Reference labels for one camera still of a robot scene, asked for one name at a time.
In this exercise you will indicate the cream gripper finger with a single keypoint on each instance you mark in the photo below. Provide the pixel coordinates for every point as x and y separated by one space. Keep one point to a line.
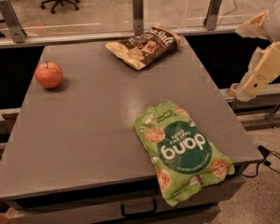
255 27
263 69

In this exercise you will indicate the brown chip bag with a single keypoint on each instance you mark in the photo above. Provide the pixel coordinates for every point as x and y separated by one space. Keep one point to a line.
143 50

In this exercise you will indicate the green rice chip bag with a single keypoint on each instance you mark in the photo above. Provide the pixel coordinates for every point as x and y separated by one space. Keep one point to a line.
185 161

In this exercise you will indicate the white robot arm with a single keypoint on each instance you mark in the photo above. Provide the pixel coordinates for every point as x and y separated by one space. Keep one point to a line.
272 26

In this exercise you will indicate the orange tape roll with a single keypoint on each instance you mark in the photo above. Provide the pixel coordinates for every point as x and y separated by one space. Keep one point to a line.
234 89

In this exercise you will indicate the red apple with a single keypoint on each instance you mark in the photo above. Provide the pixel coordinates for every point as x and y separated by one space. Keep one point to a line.
49 75

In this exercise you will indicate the right metal bracket post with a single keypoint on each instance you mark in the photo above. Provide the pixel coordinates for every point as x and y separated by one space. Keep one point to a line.
210 21

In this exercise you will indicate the metal bracket post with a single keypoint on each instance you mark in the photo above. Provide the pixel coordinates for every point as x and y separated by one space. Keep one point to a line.
138 16
210 21
16 32

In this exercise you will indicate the middle metal bracket post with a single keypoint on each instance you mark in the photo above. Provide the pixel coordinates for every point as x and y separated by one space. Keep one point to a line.
138 16

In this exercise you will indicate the metal rail behind table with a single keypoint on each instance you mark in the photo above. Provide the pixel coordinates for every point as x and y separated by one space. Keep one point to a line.
35 41

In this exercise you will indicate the black drawer handle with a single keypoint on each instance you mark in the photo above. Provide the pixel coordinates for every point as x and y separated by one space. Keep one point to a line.
139 208

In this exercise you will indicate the left metal bracket post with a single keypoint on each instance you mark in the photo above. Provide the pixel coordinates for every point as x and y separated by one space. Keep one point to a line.
16 32

